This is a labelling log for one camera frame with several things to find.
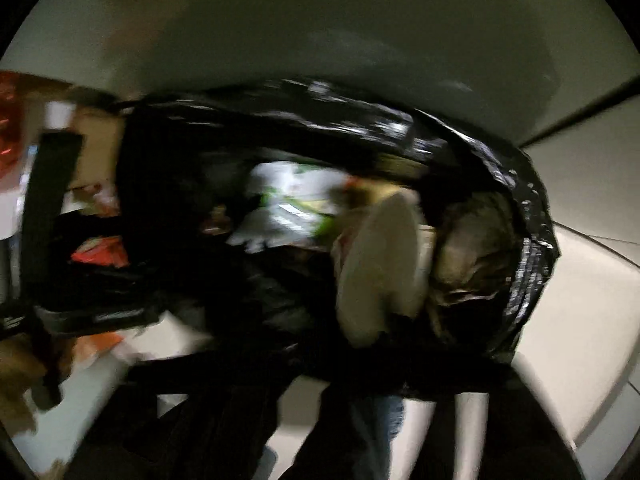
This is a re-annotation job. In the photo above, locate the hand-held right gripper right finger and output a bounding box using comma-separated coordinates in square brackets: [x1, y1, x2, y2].
[425, 375, 586, 480]

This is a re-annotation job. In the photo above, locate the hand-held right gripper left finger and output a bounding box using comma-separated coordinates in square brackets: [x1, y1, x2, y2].
[65, 350, 321, 480]

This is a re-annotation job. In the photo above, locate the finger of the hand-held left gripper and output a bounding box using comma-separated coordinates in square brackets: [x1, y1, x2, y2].
[20, 132, 83, 306]

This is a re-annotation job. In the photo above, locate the black trash bag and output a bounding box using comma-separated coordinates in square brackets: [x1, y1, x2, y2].
[115, 77, 558, 396]

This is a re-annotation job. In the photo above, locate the orange snack packet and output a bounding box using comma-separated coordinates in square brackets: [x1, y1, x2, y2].
[70, 236, 130, 268]

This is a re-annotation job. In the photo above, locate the brown cardboard box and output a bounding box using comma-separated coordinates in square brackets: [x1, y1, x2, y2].
[70, 105, 126, 187]

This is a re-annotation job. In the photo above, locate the red printed snack packet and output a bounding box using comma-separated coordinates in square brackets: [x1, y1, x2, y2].
[0, 71, 32, 161]

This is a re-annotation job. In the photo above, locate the person's dark trouser leg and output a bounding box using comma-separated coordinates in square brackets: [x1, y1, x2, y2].
[290, 390, 431, 480]

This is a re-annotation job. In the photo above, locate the crumpled brown paper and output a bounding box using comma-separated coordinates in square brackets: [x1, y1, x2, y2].
[430, 192, 521, 346]

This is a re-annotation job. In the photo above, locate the white and green packet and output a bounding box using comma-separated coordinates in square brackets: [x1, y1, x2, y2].
[227, 160, 351, 253]

